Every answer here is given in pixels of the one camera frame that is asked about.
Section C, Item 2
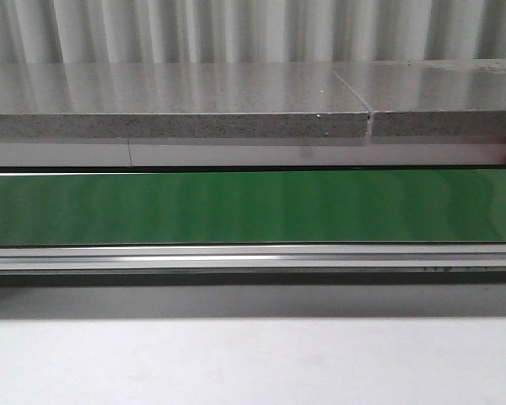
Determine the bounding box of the grey stone slab left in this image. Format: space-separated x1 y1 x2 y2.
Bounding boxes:
0 62 369 139

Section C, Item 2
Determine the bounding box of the grey stone slab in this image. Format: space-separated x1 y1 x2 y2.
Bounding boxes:
0 62 369 139
332 60 506 143

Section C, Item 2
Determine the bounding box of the grey stone slab right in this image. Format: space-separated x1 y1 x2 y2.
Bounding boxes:
332 60 506 143

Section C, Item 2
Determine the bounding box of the green conveyor belt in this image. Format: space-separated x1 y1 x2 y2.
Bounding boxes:
0 169 506 246

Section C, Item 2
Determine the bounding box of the white pleated curtain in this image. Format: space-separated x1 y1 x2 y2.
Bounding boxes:
0 1 506 63

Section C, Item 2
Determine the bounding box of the aluminium conveyor side rail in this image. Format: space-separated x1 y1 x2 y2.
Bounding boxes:
0 243 506 277

